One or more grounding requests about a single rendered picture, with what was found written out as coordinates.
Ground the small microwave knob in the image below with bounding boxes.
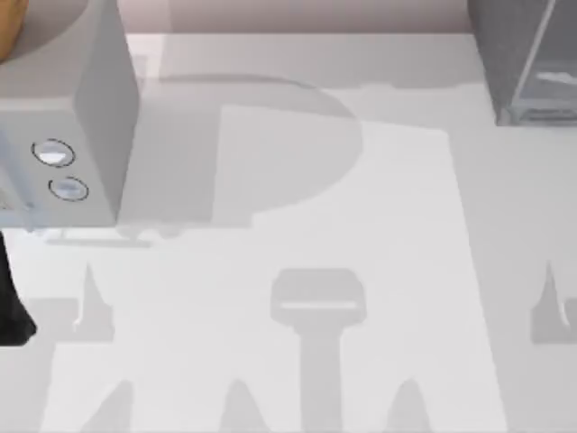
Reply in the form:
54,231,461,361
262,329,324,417
47,175,90,203

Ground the pale microwave oven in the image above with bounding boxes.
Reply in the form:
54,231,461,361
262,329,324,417
0,0,141,229

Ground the large microwave knob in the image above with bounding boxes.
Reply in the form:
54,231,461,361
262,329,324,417
31,138,77,169

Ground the grey cabinet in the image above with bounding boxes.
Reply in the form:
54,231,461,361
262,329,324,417
466,0,577,127

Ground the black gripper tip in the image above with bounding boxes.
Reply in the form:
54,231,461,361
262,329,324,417
0,229,38,347

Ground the orange round object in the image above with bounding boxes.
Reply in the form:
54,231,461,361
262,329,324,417
0,0,30,64

